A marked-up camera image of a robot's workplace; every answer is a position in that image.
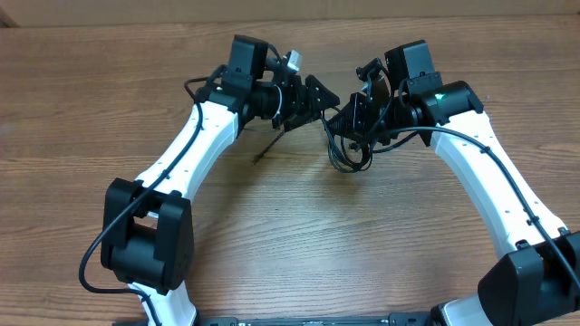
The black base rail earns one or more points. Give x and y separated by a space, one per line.
312 321

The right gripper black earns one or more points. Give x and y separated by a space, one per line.
354 122

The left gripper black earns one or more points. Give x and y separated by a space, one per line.
297 104

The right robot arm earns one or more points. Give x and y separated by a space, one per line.
536 276

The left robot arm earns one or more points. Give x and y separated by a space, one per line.
147 236

